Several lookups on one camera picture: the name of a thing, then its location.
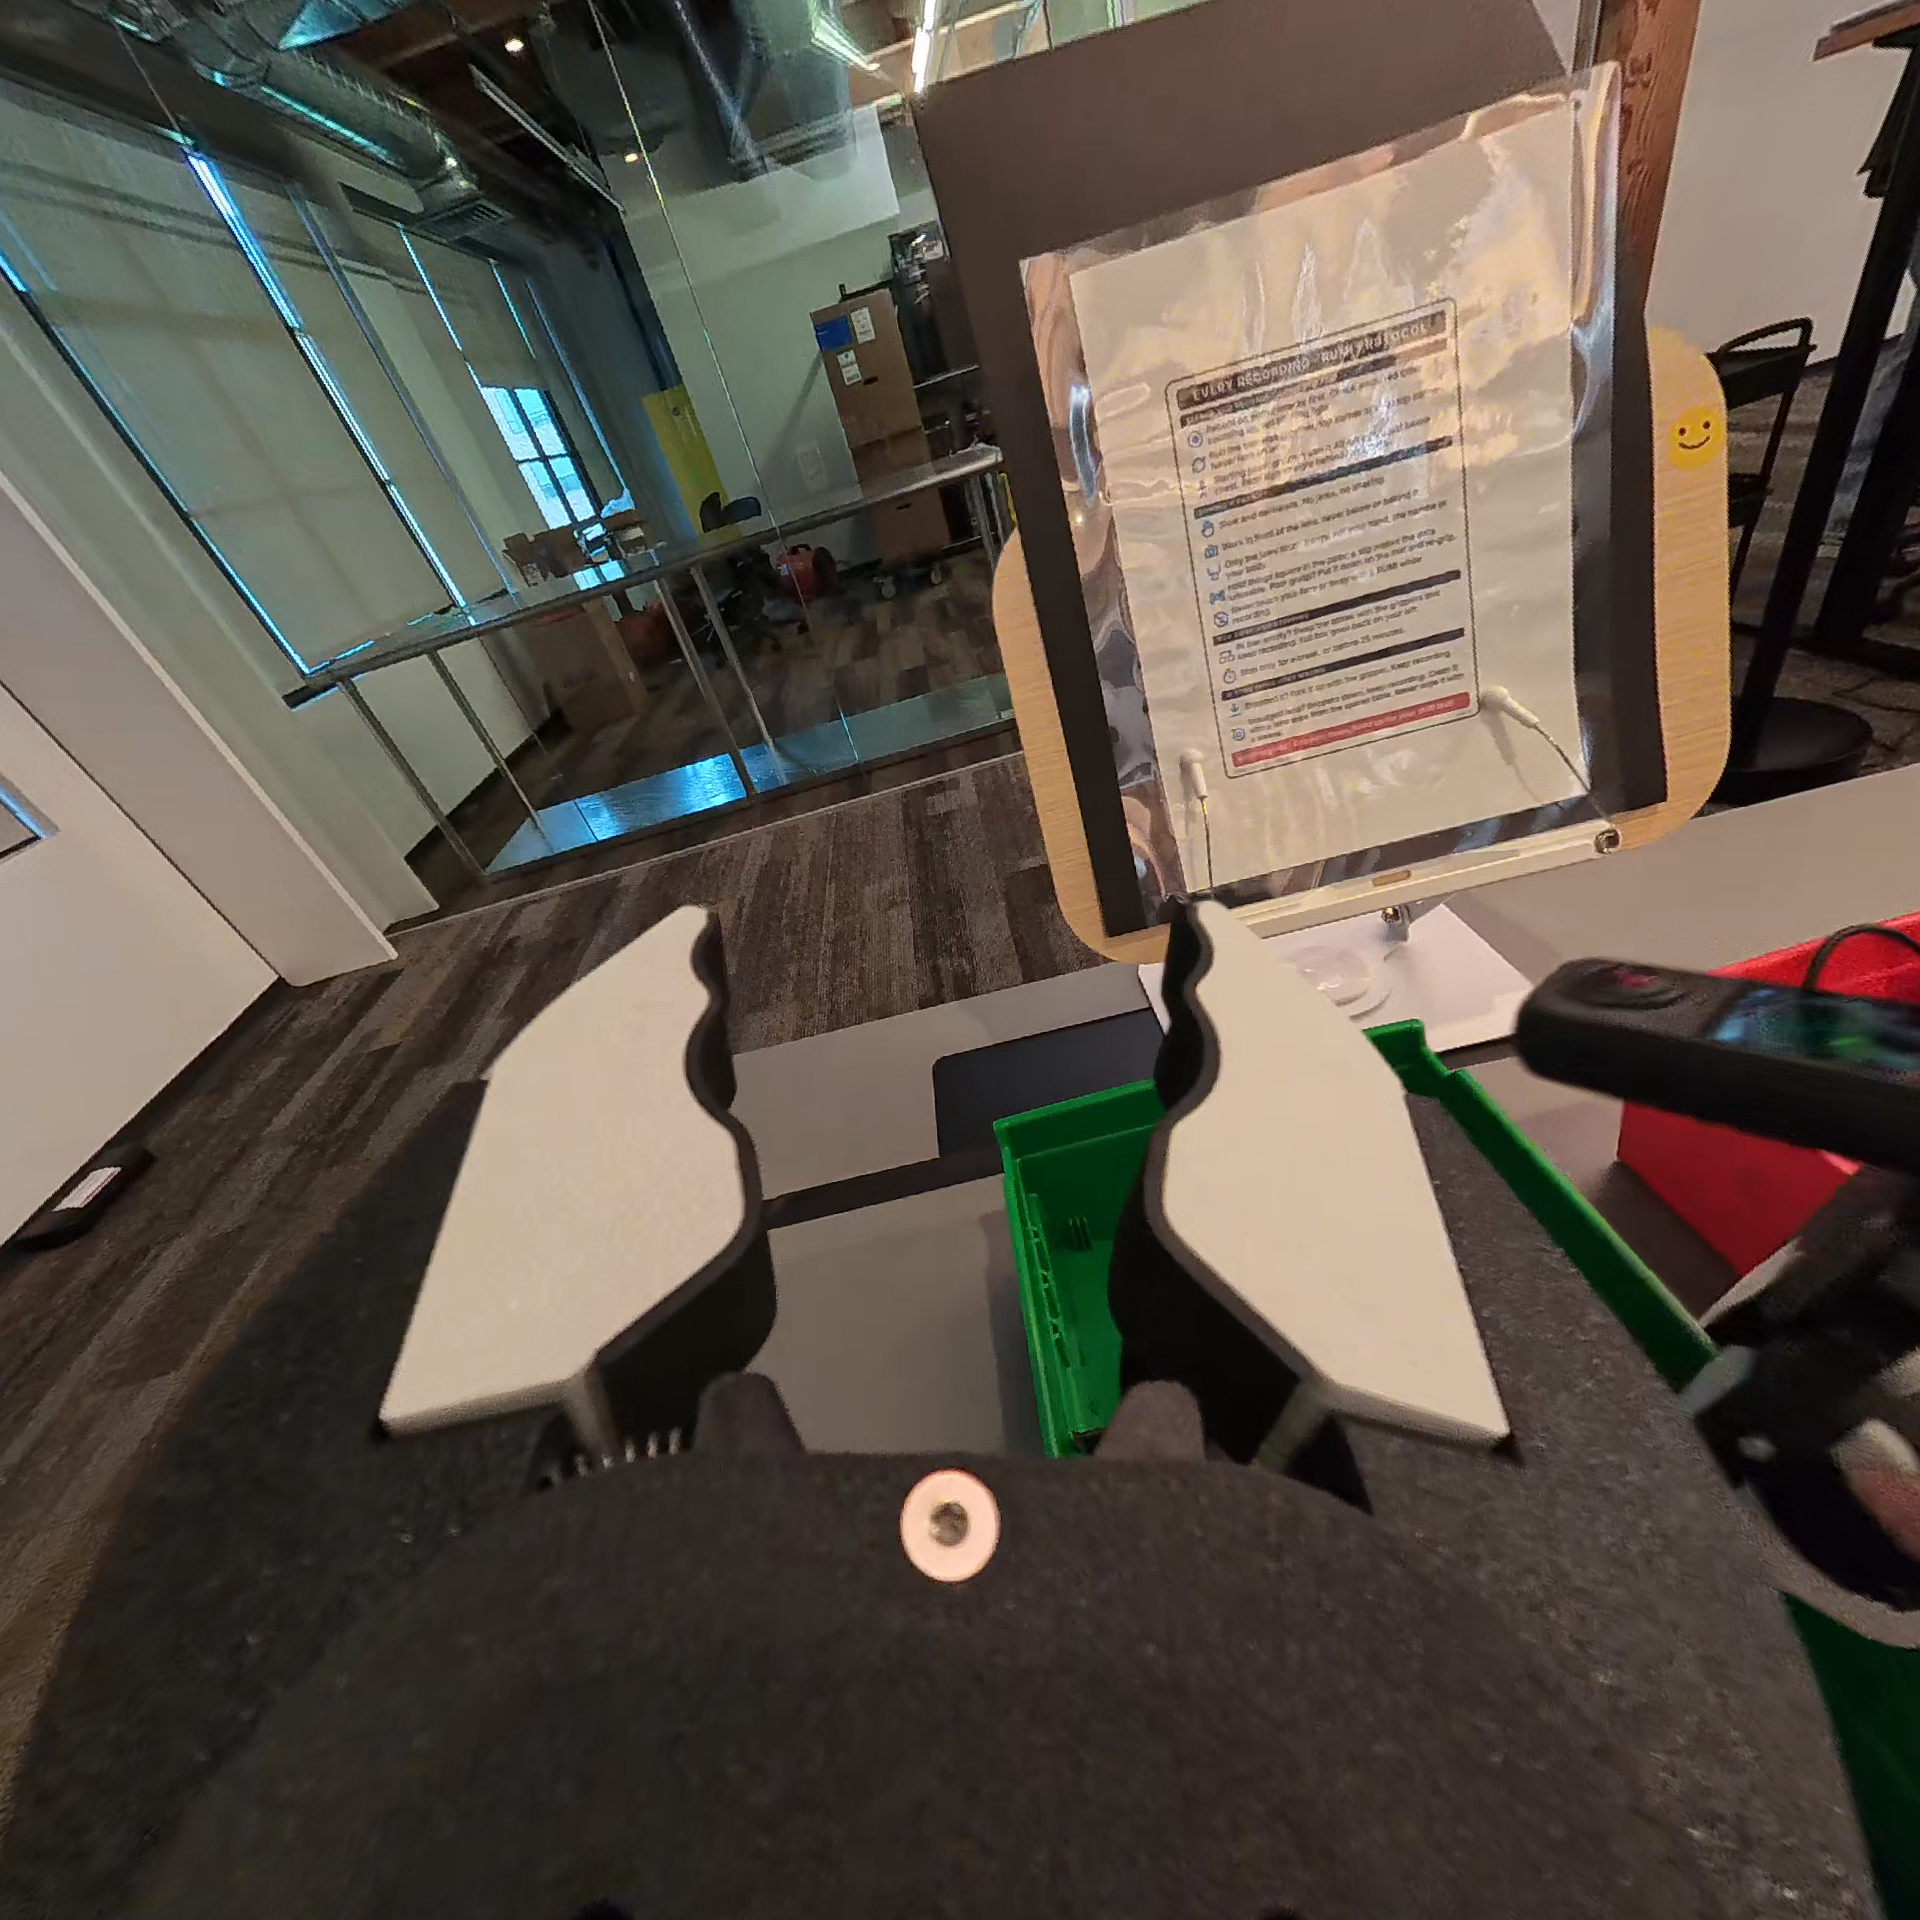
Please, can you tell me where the rounded wooden board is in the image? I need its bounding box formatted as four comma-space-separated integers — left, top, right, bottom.
990, 325, 1733, 970

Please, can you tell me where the black desk mat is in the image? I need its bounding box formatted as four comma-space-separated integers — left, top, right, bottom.
929, 1011, 1176, 1161

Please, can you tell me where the black flat device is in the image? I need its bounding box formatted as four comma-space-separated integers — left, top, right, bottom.
2, 1144, 160, 1251

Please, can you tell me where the green plastic bin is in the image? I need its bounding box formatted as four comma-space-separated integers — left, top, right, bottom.
991, 1020, 1920, 1920

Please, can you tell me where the red plastic bin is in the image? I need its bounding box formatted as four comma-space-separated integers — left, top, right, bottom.
1615, 940, 1920, 1282

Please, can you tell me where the glass railing with steel rail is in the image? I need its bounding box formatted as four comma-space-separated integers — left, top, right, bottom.
285, 441, 1021, 879

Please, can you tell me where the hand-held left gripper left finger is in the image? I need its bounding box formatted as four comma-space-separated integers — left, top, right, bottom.
375, 904, 779, 1464

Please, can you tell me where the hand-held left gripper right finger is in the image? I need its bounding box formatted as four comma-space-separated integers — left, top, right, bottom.
1143, 897, 1512, 1470

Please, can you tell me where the instruction sheet on stand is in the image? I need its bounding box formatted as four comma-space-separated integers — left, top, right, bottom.
911, 0, 1678, 934

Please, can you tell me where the large window with blinds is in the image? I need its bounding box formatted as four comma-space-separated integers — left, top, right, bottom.
0, 76, 633, 675

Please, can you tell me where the brown cardboard box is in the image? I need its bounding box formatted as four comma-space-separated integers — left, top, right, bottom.
515, 601, 651, 732
861, 436, 957, 564
808, 291, 922, 450

